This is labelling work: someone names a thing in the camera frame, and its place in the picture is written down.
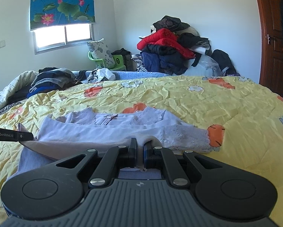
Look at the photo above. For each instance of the lotus print roller blind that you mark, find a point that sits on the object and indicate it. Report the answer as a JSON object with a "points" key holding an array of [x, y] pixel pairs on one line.
{"points": [[61, 4]]}

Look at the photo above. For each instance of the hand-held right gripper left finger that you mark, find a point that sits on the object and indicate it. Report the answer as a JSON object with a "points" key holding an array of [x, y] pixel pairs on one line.
{"points": [[132, 151]]}

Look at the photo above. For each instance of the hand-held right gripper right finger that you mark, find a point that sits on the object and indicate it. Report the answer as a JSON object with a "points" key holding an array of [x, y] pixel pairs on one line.
{"points": [[148, 155]]}

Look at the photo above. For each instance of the green plastic chair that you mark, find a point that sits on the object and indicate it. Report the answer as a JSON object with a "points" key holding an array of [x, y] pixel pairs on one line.
{"points": [[119, 61]]}

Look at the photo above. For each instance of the clear plastic bag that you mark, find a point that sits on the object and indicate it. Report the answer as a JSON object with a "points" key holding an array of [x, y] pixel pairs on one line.
{"points": [[206, 66]]}

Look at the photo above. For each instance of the dark bag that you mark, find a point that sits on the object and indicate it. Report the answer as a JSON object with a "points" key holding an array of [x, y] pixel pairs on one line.
{"points": [[122, 52]]}

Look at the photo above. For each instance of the blue blanket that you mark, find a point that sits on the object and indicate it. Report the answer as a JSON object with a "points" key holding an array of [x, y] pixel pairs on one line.
{"points": [[136, 75]]}

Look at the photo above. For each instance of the crumpled white cloth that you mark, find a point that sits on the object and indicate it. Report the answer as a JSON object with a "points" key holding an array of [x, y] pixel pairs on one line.
{"points": [[103, 74]]}

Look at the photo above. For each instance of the black jacket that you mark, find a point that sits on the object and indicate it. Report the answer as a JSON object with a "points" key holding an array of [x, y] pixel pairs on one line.
{"points": [[191, 39]]}

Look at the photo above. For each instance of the grey patterned cushion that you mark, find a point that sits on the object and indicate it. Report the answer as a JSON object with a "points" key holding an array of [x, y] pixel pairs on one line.
{"points": [[101, 49]]}

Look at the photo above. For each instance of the yellow printed quilt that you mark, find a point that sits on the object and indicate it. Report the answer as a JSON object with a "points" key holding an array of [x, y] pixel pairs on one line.
{"points": [[226, 104]]}

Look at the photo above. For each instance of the black mesh garment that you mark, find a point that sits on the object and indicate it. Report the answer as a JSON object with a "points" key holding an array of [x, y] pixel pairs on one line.
{"points": [[169, 23]]}

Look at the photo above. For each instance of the white wall socket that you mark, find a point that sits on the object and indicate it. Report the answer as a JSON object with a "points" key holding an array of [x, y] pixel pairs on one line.
{"points": [[0, 45]]}

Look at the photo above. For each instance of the light purple sweater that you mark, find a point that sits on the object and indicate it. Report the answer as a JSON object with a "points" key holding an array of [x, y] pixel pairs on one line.
{"points": [[96, 132]]}

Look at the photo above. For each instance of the stack of folded clothes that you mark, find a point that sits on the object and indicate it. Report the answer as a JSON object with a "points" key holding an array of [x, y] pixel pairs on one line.
{"points": [[53, 80]]}

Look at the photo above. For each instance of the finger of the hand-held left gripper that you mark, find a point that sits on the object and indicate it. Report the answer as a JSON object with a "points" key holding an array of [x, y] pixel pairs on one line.
{"points": [[11, 134]]}

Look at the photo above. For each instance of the black backpack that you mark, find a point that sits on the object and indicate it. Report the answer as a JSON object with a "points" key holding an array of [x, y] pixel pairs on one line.
{"points": [[223, 60]]}

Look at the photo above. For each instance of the window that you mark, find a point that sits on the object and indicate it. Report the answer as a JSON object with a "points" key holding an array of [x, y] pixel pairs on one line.
{"points": [[51, 35]]}

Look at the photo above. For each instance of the red jacket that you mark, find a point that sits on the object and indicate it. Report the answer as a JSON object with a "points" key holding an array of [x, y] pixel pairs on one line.
{"points": [[160, 37]]}

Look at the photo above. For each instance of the black white checked cloth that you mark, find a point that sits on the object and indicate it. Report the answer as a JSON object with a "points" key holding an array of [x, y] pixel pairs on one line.
{"points": [[139, 63]]}

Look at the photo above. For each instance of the black white striped cloth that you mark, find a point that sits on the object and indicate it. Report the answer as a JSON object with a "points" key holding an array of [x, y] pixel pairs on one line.
{"points": [[6, 108]]}

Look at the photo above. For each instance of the white quilt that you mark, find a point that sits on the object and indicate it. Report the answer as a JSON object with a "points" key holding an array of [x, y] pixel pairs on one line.
{"points": [[13, 85]]}

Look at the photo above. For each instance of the brown wooden door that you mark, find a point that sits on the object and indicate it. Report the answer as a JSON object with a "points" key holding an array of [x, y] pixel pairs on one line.
{"points": [[271, 63]]}

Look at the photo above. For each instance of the navy blue jacket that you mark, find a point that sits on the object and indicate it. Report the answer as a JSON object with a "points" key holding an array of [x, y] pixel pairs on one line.
{"points": [[155, 61]]}

